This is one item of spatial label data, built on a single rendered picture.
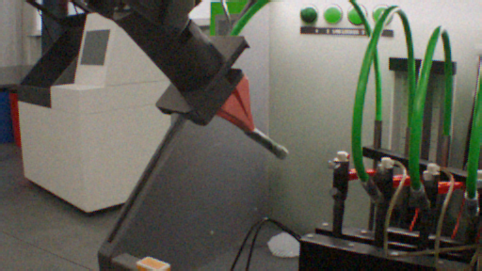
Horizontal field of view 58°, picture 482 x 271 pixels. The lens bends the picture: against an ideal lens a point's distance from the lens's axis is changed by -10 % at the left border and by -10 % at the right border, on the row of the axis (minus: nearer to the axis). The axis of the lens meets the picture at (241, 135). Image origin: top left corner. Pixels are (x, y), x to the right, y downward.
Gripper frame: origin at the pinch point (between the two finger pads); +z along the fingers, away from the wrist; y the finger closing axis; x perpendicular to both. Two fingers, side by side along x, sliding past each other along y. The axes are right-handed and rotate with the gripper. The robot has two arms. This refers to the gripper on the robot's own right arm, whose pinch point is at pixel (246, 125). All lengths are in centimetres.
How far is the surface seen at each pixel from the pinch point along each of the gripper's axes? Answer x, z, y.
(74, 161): 294, 118, 5
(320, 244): 7.4, 34.0, -0.7
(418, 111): -11.6, 12.3, 14.1
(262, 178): 44, 49, 14
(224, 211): 40, 41, 0
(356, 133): -4.3, 12.4, 9.2
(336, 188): 7.4, 29.7, 8.3
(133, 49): 287, 97, 98
